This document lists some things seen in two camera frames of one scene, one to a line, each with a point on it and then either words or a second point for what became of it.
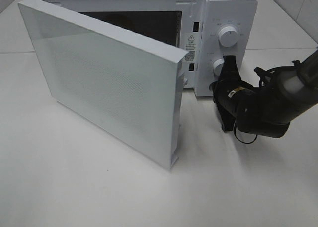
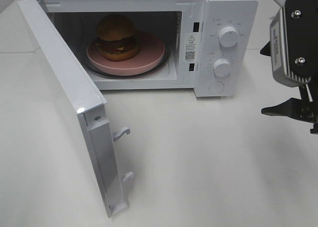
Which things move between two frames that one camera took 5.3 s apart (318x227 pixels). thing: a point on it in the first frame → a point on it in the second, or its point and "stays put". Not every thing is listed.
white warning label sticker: (190, 45) stays put
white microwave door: (128, 85) → (88, 101)
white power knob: (228, 37) stays put
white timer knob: (217, 66) stays put
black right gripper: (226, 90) → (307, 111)
